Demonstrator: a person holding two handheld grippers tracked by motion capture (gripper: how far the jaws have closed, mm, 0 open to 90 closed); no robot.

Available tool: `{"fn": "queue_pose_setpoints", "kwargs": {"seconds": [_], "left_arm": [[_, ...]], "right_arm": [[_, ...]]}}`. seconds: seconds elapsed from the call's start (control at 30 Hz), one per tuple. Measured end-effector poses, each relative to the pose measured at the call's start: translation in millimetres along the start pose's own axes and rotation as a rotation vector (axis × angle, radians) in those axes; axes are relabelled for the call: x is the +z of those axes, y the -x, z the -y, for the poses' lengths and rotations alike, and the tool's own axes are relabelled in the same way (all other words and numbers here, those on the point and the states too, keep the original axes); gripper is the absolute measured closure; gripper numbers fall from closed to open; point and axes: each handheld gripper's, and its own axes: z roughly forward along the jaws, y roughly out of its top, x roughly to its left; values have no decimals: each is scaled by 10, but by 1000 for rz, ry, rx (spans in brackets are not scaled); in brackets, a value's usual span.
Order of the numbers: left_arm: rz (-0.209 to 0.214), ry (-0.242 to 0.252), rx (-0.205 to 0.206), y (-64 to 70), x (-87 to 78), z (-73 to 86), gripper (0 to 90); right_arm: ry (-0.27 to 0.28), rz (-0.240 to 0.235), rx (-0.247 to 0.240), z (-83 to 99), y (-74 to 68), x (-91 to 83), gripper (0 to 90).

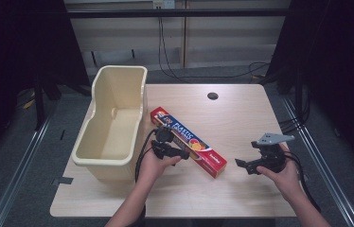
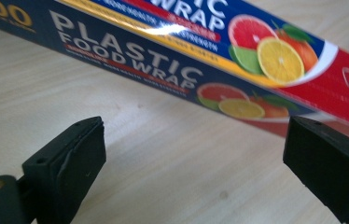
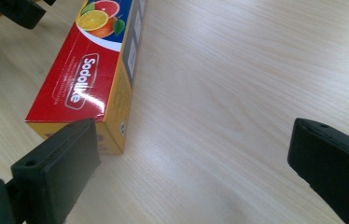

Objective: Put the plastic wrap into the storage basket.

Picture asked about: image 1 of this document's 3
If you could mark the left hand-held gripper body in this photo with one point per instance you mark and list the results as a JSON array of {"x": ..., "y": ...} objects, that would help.
[{"x": 164, "y": 135}]

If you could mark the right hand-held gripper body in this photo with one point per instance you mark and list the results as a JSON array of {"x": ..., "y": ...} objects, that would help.
[{"x": 272, "y": 156}]

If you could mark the red and blue wrap box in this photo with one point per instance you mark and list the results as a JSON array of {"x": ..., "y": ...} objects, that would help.
[{"x": 208, "y": 156}]

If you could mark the person's right hand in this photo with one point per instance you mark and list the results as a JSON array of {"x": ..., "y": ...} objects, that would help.
[{"x": 287, "y": 181}]

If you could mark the person's left hand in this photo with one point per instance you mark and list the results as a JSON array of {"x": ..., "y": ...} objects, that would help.
[{"x": 151, "y": 168}]

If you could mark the cream plastic bin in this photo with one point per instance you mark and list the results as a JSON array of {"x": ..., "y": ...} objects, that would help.
[{"x": 115, "y": 126}]

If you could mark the dark curtain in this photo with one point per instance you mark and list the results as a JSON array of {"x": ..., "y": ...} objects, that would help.
[
  {"x": 339, "y": 63},
  {"x": 17, "y": 47}
]

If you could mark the black metal stand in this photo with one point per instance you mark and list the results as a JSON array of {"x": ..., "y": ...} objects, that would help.
[{"x": 39, "y": 104}]

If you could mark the aluminium floor rail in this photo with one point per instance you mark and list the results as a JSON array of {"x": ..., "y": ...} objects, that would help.
[
  {"x": 17, "y": 179},
  {"x": 326, "y": 176}
]

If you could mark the black horizontal frame bar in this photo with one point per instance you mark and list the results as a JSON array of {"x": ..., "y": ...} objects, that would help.
[{"x": 178, "y": 13}]

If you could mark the white wall power outlet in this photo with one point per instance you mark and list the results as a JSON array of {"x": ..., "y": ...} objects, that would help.
[{"x": 164, "y": 3}]

